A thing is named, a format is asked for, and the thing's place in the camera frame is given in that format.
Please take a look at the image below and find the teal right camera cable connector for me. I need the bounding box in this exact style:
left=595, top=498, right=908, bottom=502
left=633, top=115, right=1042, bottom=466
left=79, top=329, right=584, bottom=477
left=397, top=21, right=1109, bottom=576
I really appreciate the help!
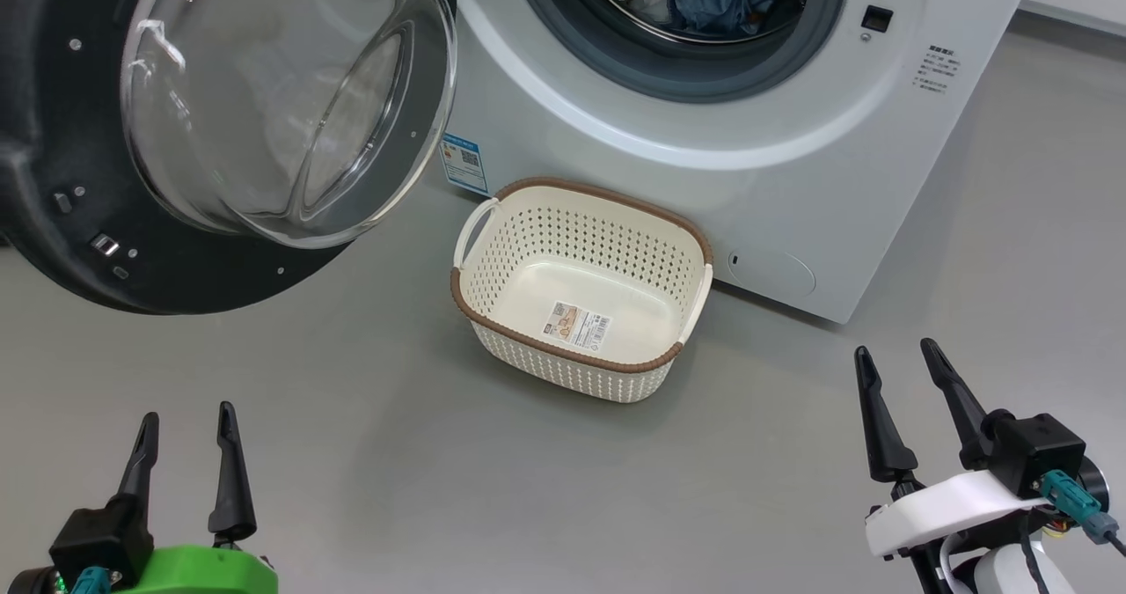
left=1041, top=469, right=1120, bottom=544

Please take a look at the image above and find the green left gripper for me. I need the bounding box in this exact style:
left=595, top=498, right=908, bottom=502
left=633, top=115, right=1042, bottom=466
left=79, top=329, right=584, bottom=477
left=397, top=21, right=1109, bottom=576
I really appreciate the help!
left=114, top=401, right=279, bottom=594

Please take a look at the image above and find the white Hisense washing machine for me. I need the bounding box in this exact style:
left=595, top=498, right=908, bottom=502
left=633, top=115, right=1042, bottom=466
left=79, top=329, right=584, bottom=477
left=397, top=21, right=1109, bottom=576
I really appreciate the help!
left=435, top=0, right=1041, bottom=325

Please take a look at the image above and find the blue energy label sticker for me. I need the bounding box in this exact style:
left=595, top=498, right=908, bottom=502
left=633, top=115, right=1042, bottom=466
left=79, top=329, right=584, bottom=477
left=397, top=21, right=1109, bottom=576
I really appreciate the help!
left=440, top=132, right=490, bottom=197

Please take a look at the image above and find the dark grey round washer door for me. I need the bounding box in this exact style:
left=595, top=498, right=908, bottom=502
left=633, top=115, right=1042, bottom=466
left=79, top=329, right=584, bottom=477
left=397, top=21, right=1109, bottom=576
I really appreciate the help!
left=0, top=0, right=458, bottom=315

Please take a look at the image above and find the cream perforated laundry basket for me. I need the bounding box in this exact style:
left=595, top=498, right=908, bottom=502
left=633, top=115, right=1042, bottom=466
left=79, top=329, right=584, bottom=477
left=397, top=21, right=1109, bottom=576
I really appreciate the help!
left=450, top=177, right=715, bottom=404

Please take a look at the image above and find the product label in basket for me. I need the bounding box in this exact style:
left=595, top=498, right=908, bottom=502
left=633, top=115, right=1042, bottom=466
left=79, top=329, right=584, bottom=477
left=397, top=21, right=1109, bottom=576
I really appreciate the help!
left=543, top=301, right=613, bottom=349

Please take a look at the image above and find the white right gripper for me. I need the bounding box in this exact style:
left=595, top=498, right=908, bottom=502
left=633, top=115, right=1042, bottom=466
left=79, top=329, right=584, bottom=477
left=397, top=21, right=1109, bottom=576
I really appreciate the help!
left=853, top=338, right=1057, bottom=560

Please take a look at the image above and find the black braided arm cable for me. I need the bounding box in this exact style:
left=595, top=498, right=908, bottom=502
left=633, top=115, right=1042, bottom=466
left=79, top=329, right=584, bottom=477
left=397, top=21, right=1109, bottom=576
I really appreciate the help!
left=1016, top=532, right=1048, bottom=594

